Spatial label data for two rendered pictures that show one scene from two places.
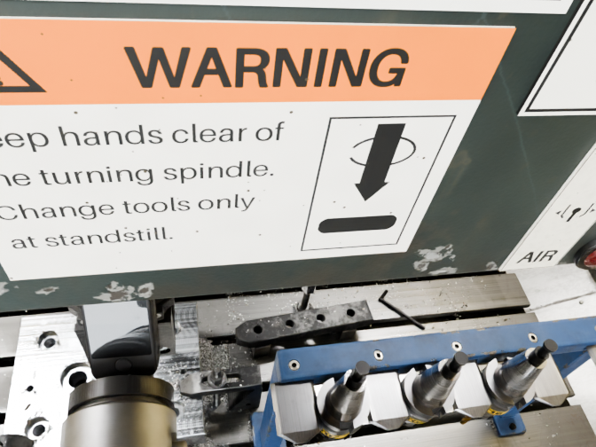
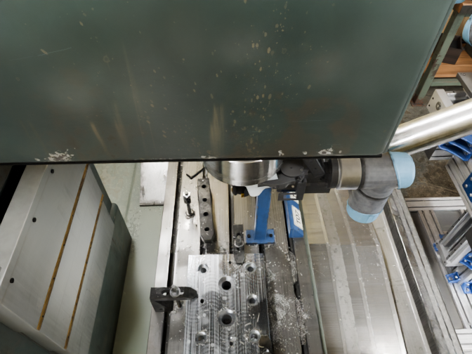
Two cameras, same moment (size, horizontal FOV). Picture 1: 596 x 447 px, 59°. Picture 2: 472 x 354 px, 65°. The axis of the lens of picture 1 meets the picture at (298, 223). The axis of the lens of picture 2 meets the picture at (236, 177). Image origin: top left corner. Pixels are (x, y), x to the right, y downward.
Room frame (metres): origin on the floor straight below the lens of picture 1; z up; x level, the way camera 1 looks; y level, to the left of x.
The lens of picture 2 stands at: (0.16, 0.62, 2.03)
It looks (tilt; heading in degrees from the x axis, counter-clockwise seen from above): 51 degrees down; 287
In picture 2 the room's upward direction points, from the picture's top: straight up
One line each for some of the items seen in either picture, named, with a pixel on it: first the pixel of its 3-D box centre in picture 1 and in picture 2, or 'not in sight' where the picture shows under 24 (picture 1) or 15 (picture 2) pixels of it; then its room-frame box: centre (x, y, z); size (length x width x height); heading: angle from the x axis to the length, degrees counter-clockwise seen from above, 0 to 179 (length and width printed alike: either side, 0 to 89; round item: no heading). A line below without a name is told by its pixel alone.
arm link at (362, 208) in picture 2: not in sight; (365, 192); (0.02, 0.05, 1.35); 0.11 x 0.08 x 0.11; 108
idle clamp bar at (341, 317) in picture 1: (303, 328); (206, 211); (0.47, -0.05, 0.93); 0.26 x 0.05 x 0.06; 114
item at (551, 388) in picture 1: (544, 379); not in sight; (0.32, -0.35, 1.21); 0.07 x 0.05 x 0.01; 19
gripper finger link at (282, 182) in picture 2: not in sight; (278, 177); (0.21, 0.16, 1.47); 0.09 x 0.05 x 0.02; 32
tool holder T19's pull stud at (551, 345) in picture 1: (543, 351); not in sight; (0.31, -0.30, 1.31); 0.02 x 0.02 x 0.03
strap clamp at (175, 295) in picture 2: not in sight; (174, 296); (0.45, 0.28, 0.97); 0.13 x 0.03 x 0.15; 19
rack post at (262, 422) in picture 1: (277, 411); (262, 213); (0.27, -0.02, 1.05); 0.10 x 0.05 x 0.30; 19
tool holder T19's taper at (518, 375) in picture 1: (522, 369); not in sight; (0.31, -0.30, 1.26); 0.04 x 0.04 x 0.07
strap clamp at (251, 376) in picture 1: (221, 387); (238, 246); (0.32, 0.07, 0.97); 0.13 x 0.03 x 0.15; 109
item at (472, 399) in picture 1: (466, 389); not in sight; (0.29, -0.25, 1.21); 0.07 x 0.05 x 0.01; 19
